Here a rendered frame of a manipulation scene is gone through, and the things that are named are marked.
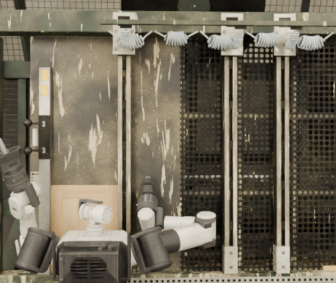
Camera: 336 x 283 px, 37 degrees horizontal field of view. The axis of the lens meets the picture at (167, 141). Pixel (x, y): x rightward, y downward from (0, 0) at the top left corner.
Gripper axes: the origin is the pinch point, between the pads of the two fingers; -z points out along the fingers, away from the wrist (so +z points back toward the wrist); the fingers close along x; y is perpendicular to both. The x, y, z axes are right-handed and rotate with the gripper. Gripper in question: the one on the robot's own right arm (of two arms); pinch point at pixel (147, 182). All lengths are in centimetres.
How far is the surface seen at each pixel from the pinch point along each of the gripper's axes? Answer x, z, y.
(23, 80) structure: 27, -41, 59
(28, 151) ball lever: 17, -2, 52
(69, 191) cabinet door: -5.8, 0.7, 36.4
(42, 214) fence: -12, 9, 48
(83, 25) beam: 54, -46, 29
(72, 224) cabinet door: -17.1, 11.1, 35.1
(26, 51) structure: 6, -97, 71
